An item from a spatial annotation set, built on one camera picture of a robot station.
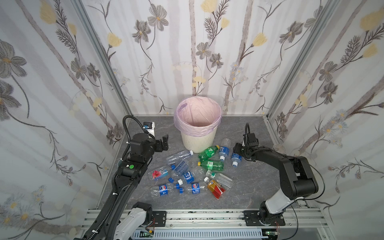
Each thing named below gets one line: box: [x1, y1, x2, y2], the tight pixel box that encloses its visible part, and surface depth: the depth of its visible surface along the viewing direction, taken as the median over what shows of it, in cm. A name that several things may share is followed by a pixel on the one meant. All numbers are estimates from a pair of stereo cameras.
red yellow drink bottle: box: [203, 176, 226, 200], surface depth 81 cm
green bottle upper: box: [198, 145, 220, 162], surface depth 96 cm
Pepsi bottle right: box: [183, 182, 208, 195], surface depth 82 cm
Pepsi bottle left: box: [150, 182, 175, 197], surface depth 80 cm
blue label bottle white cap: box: [177, 166, 207, 186], surface depth 86 cm
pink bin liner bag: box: [173, 96, 223, 137], surface depth 94 cm
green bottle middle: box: [197, 159, 225, 172], surface depth 91 cm
